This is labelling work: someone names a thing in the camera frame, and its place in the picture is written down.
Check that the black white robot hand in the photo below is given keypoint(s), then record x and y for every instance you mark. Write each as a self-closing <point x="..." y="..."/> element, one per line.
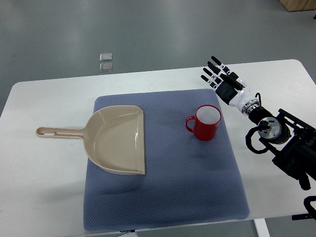
<point x="230" y="88"/>

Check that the red mug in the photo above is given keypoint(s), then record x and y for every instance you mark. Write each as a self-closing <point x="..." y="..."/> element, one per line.
<point x="204" y="123"/>

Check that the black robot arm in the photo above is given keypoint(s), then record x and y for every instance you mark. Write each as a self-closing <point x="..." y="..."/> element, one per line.
<point x="292" y="141"/>

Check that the beige plastic dustpan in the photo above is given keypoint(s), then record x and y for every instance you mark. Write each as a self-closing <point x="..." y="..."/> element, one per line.
<point x="113" y="139"/>

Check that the blue grey fabric mat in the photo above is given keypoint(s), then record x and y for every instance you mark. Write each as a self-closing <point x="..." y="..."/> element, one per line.
<point x="187" y="180"/>

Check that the wooden box corner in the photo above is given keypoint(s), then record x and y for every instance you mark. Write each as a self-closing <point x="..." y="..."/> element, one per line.
<point x="298" y="5"/>

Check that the lower metal floor plate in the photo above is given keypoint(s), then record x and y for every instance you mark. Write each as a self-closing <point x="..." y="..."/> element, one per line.
<point x="106" y="67"/>

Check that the metal floor plate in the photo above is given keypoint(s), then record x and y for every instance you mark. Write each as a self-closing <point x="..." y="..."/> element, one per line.
<point x="106" y="67"/>
<point x="105" y="57"/>

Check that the upper metal floor plate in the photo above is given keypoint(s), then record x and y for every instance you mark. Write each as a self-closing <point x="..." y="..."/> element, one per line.
<point x="105" y="57"/>

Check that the white table leg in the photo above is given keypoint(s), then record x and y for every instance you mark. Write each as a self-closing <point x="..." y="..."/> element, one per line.
<point x="261" y="227"/>

